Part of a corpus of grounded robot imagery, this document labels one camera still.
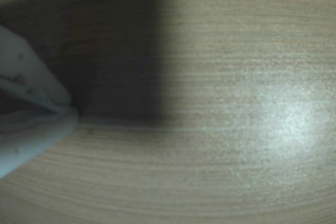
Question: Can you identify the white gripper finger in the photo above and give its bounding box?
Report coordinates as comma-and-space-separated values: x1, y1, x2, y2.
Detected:
0, 25, 80, 116
0, 113, 79, 179

